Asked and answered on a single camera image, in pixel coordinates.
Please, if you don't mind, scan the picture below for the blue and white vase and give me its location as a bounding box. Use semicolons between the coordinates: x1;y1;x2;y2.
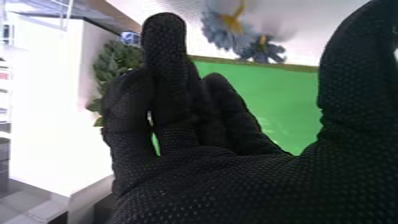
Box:
118;31;143;46

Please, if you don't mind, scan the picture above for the blue flower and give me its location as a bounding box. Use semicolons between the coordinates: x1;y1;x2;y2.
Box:
198;0;262;52

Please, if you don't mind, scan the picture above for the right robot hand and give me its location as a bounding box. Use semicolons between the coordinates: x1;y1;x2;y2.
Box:
99;0;398;224

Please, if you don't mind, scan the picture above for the green potted plant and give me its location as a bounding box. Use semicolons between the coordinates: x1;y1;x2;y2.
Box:
85;39;147;128

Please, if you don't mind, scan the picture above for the white sheet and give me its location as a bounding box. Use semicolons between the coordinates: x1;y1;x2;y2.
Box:
104;0;371;67

